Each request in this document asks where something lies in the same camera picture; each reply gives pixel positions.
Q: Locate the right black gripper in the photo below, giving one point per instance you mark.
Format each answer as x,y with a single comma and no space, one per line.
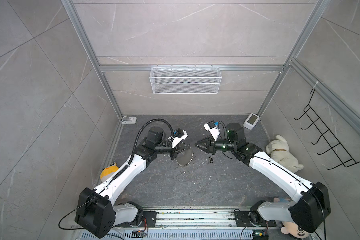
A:
211,145

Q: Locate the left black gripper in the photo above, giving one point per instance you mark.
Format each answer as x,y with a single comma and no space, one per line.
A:
176,150

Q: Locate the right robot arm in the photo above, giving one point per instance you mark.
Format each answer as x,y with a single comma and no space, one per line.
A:
310,203

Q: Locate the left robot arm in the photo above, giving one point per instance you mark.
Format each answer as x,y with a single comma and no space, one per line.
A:
96,211

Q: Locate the white digital timer device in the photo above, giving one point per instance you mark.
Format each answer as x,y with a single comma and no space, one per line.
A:
251,121

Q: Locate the yellow plush duck toy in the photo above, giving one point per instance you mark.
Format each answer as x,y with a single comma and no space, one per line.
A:
108,171

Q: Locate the white plush dog toy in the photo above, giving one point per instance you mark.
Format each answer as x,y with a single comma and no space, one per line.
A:
278,150

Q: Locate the beige plush doll striped shirt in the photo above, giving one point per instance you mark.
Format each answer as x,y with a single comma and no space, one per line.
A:
290,227

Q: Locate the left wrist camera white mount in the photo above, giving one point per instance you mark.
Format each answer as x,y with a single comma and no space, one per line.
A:
178,136

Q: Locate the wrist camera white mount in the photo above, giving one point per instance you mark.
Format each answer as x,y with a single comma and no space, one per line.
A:
178,136
213,128

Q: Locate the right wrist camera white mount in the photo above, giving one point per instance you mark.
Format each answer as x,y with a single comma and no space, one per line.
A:
213,128

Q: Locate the white wall socket box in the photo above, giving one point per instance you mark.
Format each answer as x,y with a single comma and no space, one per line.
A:
129,120

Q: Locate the white wire mesh basket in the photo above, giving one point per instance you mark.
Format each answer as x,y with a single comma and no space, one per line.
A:
185,80

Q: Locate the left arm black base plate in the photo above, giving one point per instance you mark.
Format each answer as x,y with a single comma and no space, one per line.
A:
146,218

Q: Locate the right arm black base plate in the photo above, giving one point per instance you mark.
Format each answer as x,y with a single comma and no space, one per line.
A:
251,219

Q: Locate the black wire hook rack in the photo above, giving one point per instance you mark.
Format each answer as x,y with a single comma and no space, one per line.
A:
335,146

